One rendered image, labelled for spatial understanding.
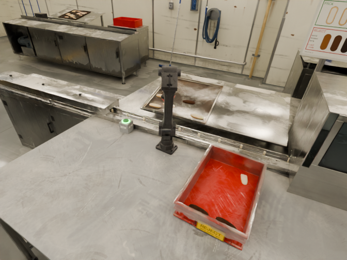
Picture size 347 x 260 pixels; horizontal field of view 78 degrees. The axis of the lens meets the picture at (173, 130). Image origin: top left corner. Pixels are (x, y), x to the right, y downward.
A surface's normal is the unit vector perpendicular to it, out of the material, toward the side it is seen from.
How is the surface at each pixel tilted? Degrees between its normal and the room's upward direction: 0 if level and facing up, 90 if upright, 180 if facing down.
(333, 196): 90
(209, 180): 0
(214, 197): 0
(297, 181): 90
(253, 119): 10
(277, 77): 90
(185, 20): 90
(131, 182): 0
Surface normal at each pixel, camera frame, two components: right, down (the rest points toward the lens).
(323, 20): -0.48, 0.49
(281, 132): -0.03, -0.71
